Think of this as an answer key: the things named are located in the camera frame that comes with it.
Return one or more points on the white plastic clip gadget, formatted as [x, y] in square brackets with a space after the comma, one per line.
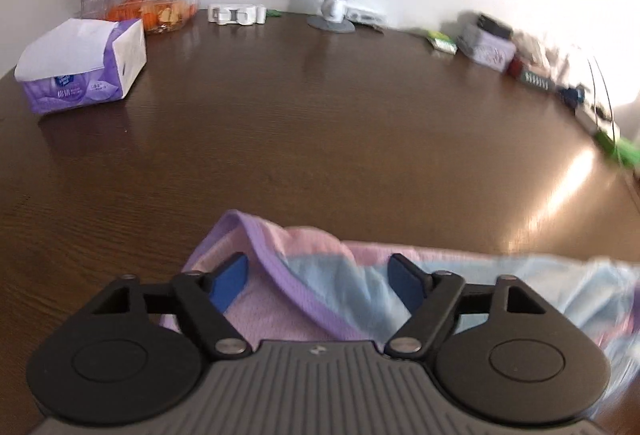
[235, 14]

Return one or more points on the purple tissue pack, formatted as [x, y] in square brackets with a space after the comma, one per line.
[75, 65]

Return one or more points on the dark green labelled box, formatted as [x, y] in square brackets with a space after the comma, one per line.
[536, 79]

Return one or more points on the pink clothes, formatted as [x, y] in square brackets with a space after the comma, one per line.
[320, 265]

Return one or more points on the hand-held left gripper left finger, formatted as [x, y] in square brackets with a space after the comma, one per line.
[230, 280]

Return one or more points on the small green box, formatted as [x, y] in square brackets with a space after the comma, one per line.
[441, 43]

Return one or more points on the green flat box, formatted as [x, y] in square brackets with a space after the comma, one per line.
[622, 147]

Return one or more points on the small green item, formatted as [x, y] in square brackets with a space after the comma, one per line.
[273, 13]

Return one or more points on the crumpled white tissue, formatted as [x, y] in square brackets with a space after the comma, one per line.
[537, 47]

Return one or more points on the orange peels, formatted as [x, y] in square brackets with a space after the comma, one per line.
[155, 14]

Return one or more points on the white rectangular gadget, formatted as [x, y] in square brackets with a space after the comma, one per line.
[367, 16]

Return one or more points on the black charger brick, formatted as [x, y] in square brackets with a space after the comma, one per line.
[494, 26]

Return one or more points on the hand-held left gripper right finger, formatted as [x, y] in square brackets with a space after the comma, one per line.
[405, 282]

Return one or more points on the white tin box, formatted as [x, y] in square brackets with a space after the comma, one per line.
[487, 50]

